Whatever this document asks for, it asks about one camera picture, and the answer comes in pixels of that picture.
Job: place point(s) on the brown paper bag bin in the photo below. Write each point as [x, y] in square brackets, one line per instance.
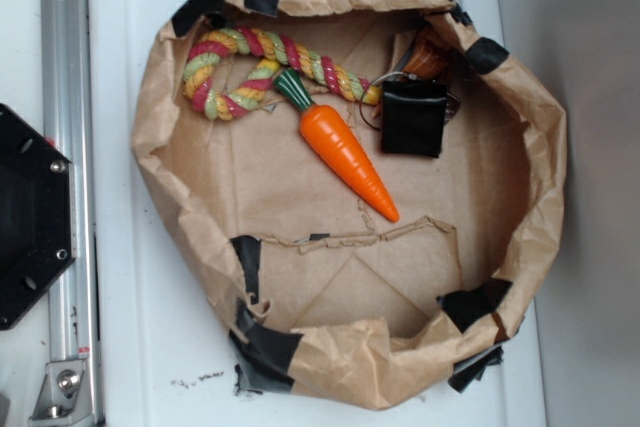
[321, 294]

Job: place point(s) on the multicolored braided rope toy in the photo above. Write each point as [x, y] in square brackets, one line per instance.
[273, 52]

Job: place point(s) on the orange plastic toy carrot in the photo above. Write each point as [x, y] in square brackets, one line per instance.
[329, 136]

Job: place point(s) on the black octagonal mount plate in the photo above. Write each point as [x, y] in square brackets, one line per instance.
[36, 217]

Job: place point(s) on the metal corner bracket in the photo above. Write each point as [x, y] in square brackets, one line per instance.
[64, 398]

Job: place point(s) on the aluminium extrusion rail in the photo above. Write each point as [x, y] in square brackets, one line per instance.
[73, 298]

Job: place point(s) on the black square pouch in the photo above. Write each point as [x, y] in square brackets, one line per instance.
[413, 117]

